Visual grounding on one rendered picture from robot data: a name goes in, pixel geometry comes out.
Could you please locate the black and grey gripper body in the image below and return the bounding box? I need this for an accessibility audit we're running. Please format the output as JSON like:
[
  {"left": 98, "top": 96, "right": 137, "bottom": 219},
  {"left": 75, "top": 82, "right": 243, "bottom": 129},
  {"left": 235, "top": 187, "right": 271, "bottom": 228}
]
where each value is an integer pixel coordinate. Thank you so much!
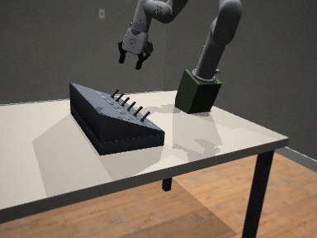
[{"left": 122, "top": 27, "right": 149, "bottom": 55}]

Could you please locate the light grey switch panel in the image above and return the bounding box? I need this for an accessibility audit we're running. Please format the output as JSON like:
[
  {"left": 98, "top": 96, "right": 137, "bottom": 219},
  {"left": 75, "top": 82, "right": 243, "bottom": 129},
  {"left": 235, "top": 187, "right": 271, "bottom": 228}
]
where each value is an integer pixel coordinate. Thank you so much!
[{"left": 69, "top": 82, "right": 165, "bottom": 155}]

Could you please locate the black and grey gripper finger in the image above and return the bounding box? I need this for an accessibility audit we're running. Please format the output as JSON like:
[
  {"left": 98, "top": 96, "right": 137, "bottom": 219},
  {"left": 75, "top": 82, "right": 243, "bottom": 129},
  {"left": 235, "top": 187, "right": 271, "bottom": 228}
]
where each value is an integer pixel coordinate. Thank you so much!
[
  {"left": 118, "top": 41, "right": 127, "bottom": 64},
  {"left": 135, "top": 47, "right": 151, "bottom": 70}
]

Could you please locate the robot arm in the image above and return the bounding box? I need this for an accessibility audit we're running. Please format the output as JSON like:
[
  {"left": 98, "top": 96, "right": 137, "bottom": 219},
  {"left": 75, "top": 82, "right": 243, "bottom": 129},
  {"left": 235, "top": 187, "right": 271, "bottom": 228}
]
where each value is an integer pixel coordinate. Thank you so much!
[{"left": 130, "top": 0, "right": 242, "bottom": 83}]

